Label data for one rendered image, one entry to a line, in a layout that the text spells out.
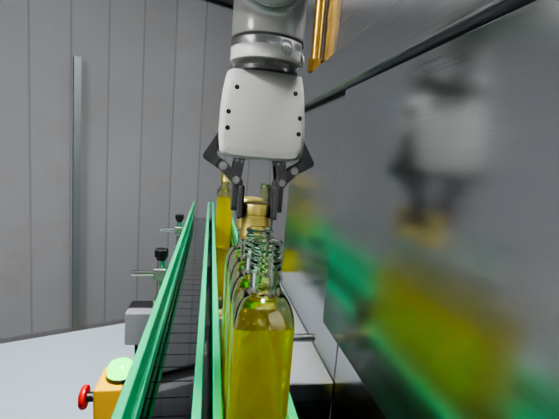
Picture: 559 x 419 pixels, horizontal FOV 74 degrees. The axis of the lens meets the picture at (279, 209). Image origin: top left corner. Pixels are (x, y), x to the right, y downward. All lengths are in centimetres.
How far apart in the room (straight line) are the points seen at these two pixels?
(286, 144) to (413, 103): 15
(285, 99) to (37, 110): 244
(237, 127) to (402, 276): 23
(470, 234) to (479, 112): 8
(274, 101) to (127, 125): 246
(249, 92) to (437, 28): 20
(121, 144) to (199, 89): 71
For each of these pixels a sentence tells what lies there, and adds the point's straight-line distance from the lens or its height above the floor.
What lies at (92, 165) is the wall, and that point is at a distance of 282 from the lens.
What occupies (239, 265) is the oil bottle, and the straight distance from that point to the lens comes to 46.
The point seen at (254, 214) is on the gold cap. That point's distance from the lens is 45.
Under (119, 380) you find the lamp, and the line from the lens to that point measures 73.
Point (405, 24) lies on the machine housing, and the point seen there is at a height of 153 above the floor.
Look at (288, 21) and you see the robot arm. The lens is 45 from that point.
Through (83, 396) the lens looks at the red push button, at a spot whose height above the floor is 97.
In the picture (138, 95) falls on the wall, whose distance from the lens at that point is 289.
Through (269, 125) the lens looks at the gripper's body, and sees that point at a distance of 44.
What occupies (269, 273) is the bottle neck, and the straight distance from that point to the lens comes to 35.
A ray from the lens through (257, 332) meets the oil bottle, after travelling 35.
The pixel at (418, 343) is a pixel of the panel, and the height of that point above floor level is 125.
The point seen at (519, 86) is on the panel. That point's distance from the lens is 27.
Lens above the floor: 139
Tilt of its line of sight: 8 degrees down
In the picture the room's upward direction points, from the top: 5 degrees clockwise
